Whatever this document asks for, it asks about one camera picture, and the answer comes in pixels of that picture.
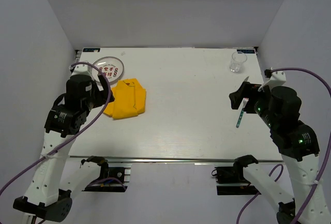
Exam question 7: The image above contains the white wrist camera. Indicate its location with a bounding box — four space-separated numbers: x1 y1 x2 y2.
258 68 287 92
69 64 91 77

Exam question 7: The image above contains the white plate with red characters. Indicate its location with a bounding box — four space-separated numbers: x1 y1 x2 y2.
93 56 124 84

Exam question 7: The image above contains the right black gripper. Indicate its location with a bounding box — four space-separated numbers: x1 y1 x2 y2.
228 81 278 128

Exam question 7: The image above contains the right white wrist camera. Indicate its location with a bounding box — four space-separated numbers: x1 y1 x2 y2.
258 68 287 92

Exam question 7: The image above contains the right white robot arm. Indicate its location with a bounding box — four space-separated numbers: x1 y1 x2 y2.
229 82 330 223

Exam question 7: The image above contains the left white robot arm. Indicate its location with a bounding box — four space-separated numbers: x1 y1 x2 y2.
13 73 114 222

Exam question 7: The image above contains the clear drinking glass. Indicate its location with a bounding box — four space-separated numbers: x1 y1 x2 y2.
229 51 247 72

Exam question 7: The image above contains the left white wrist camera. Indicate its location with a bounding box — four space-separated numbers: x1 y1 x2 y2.
69 64 91 77

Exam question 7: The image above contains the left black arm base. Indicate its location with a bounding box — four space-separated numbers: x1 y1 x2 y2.
80 156 130 192

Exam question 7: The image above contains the yellow Pikachu cloth placemat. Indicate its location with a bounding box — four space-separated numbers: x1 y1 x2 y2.
103 78 146 120

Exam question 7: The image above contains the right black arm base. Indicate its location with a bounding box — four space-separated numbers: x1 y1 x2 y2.
212 155 259 196

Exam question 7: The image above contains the fork with green handle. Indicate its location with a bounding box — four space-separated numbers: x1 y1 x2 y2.
236 98 249 128

